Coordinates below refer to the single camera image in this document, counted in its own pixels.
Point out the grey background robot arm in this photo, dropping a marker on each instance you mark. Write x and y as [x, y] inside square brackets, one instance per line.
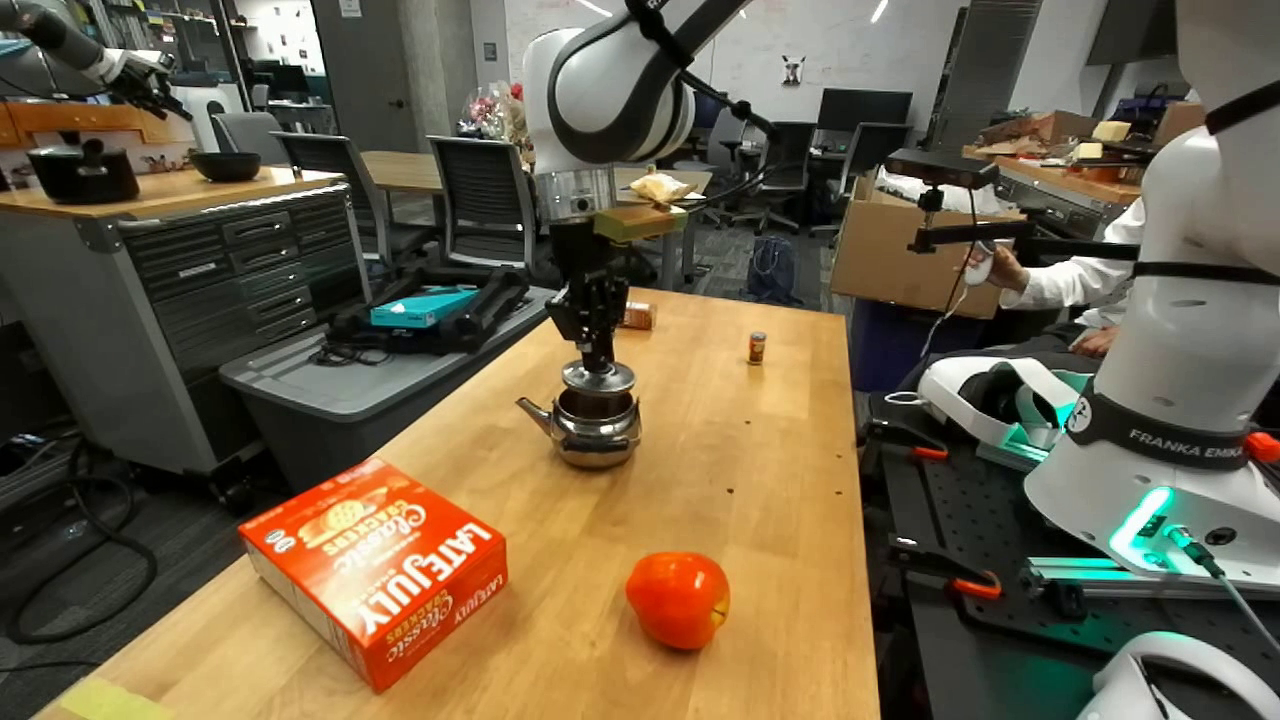
[81, 44]

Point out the yellow green sponge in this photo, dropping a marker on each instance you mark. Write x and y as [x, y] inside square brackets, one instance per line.
[101, 703]

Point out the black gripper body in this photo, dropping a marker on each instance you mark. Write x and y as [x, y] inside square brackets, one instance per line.
[584, 252]

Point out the white curved plastic band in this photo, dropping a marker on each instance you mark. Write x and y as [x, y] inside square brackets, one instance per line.
[1134, 663]

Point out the aluminium extrusion rail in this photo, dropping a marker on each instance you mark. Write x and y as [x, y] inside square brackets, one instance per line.
[1066, 575]

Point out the orange cracker box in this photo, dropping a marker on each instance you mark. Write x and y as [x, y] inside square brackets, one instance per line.
[373, 575]

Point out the orange toy tomato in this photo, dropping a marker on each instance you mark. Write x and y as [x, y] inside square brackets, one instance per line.
[676, 603]

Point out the black camera bar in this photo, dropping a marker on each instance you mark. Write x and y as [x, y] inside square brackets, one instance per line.
[935, 164]

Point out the silver metal kettle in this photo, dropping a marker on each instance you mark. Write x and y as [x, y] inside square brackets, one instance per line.
[594, 434]

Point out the black background monitor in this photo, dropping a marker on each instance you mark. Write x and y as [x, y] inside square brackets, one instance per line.
[866, 108]

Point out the silver can top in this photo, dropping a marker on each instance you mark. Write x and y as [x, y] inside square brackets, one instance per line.
[756, 349]

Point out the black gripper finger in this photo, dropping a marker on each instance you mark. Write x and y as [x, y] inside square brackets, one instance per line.
[608, 321]
[568, 321]

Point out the cardboard box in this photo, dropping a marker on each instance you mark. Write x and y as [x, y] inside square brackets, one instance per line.
[905, 259]

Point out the silver kettle lid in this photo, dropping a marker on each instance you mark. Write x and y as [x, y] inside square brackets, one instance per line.
[596, 389]

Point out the black mesh chair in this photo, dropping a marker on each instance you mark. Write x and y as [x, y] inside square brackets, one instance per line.
[326, 164]
[485, 202]

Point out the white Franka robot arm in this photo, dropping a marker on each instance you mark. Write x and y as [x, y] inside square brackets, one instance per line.
[1203, 321]

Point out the grey storage tote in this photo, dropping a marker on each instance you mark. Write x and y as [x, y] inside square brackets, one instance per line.
[360, 393]

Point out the person left hand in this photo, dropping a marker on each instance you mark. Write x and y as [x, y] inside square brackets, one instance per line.
[1089, 342]

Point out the black bowl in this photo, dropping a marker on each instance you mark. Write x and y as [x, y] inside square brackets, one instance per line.
[225, 164]

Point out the dark blue bin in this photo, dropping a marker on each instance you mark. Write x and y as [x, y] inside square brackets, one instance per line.
[901, 349]

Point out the person right hand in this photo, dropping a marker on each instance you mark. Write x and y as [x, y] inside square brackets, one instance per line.
[1011, 271]

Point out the teal and black bag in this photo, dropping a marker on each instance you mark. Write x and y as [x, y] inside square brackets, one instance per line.
[426, 310]

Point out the white sleeved forearm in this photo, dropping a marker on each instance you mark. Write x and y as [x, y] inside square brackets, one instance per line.
[1083, 282]

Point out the orange spice bottle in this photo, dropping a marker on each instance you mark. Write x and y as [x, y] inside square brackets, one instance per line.
[639, 318]

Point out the black camera boom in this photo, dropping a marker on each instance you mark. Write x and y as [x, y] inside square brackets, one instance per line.
[972, 232]

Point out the grey drawer cabinet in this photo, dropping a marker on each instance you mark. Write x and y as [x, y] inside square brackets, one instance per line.
[174, 314]

